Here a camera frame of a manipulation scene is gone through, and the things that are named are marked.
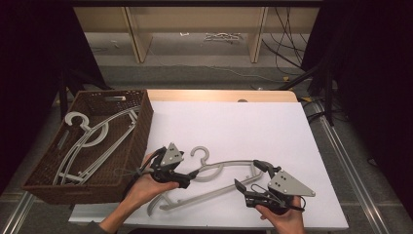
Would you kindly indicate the grey plastic clothes hanger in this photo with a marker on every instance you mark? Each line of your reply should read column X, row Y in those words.
column 227, row 161
column 76, row 117

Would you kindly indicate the wooden shelf unit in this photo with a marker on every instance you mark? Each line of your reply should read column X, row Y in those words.
column 195, row 19

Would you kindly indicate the person's right hand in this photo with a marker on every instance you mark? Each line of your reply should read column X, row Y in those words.
column 289, row 222

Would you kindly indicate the person's left hand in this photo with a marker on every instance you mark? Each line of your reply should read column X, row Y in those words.
column 142, row 191

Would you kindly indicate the black curtain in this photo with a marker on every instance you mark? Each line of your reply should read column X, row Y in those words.
column 373, row 65
column 29, row 65

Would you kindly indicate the brown woven basket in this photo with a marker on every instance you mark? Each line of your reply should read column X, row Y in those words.
column 48, row 191

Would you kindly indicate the black metal stand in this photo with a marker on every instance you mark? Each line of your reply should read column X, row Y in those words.
column 328, row 97

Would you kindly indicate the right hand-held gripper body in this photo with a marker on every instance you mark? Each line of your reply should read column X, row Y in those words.
column 287, row 187

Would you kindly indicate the white table board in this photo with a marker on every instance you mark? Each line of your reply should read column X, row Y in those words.
column 227, row 130

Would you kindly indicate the pale clutter pile on floor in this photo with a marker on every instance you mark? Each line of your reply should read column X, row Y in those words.
column 224, row 36

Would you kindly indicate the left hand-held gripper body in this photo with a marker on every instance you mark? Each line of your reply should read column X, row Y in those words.
column 171, row 155

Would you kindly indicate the metal floor rail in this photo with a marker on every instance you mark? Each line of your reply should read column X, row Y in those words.
column 18, row 213
column 352, row 162

